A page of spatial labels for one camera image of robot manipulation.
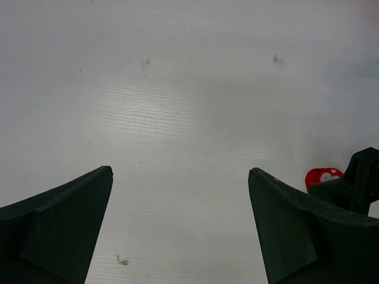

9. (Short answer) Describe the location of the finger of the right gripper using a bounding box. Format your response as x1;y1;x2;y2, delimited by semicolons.
308;147;378;215

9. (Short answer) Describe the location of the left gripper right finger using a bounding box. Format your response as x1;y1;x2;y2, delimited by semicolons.
248;167;378;283

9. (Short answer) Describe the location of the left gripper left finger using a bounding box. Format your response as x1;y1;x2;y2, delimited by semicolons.
1;166;113;283

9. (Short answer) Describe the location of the flower lego stack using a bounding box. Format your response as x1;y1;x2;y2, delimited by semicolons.
304;167;343;192

